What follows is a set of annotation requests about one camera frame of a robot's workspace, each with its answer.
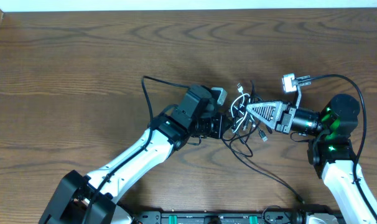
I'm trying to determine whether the black usb cable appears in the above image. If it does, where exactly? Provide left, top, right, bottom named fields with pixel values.
left=221, top=80, right=306, bottom=205

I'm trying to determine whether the white usb cable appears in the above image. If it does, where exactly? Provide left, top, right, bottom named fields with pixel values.
left=230, top=82, right=251, bottom=134

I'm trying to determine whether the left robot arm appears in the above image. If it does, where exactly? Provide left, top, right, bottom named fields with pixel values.
left=39, top=85, right=231, bottom=223

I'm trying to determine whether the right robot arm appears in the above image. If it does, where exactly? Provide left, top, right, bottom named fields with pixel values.
left=246, top=94, right=377, bottom=223

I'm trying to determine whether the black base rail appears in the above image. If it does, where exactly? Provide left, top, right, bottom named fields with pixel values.
left=127, top=204, right=346, bottom=224

